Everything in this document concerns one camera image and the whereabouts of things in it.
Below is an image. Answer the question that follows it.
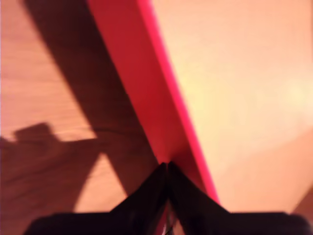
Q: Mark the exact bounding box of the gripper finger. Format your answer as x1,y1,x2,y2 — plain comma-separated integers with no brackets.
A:
109,162,169,216
168,161,232,217

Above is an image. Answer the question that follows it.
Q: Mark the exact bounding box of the red Nike shoebox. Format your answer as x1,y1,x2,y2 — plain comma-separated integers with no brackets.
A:
87,0,313,214

